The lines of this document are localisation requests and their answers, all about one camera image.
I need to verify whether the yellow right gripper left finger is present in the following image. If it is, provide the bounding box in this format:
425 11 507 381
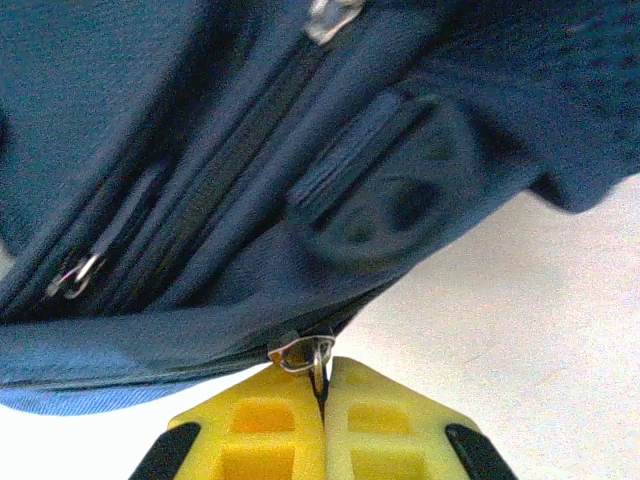
128 367 326 480

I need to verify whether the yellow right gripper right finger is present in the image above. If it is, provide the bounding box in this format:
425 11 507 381
324 355 519 480

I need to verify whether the navy blue backpack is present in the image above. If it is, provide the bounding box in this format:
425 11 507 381
0 0 640 419

